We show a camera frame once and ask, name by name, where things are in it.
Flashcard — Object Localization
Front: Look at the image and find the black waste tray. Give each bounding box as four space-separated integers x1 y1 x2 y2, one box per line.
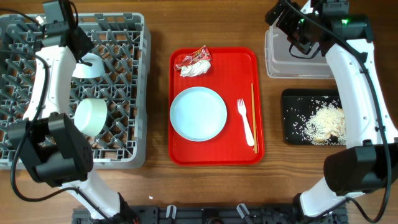
280 88 373 147

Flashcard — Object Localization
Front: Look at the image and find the white plastic fork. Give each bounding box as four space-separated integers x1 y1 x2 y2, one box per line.
237 98 254 146

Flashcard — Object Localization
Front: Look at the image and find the mint green bowl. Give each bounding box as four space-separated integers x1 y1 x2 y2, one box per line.
74 98 108 137

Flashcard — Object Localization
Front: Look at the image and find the white napkin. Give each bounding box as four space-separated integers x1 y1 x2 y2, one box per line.
180 60 211 77

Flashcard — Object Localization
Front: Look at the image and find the small light blue plate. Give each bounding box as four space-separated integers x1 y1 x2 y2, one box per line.
72 53 105 78

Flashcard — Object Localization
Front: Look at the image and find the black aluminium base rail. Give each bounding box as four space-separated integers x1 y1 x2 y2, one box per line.
72 203 349 224

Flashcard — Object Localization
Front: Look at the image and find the large light blue plate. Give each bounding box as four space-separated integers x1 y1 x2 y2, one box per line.
169 86 228 142

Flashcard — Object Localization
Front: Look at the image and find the red snack wrapper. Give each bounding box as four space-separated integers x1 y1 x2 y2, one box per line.
174 45 212 71

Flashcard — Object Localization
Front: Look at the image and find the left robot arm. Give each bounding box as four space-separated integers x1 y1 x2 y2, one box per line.
7 1 139 223

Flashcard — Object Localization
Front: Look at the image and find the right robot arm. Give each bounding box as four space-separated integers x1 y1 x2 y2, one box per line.
265 0 397 223

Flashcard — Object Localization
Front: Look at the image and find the rice food waste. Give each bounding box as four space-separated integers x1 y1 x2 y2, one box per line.
290 96 348 146

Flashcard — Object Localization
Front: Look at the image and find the grey dishwasher rack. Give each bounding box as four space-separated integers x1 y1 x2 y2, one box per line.
1 13 151 170

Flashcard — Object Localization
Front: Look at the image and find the wooden chopstick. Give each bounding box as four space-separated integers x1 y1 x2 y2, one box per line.
251 83 258 154

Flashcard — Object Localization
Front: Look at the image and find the clear plastic bin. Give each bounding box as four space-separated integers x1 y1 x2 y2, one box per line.
264 24 334 79

